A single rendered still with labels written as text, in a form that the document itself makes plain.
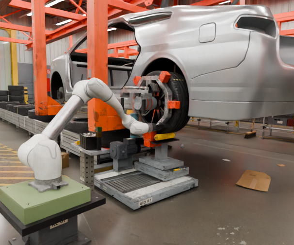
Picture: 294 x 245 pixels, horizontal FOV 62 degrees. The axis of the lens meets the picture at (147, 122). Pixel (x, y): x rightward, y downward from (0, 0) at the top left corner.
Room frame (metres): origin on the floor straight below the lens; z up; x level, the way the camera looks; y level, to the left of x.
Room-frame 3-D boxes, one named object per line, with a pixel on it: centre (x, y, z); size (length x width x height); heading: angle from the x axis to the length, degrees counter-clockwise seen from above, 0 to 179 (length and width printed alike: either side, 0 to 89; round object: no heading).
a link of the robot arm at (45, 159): (1.45, 0.61, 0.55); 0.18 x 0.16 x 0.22; 50
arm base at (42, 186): (1.42, 0.59, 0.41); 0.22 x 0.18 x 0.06; 47
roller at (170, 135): (2.46, -0.19, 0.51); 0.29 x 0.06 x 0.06; 131
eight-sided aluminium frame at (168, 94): (2.49, -0.03, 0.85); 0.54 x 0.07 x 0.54; 41
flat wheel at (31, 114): (5.28, 2.23, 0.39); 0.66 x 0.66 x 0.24
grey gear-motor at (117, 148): (2.69, 0.20, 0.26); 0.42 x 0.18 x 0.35; 131
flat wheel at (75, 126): (3.75, 0.90, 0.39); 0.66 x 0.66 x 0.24
